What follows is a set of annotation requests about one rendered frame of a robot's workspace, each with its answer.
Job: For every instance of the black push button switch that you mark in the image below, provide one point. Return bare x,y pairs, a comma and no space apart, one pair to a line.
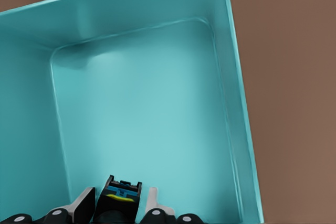
118,203

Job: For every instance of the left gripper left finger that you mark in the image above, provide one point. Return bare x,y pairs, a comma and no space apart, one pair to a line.
80,207

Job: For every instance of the blue storage box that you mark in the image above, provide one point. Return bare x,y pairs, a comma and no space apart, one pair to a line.
147,98

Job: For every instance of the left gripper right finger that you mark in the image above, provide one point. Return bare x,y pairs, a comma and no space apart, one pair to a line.
155,208

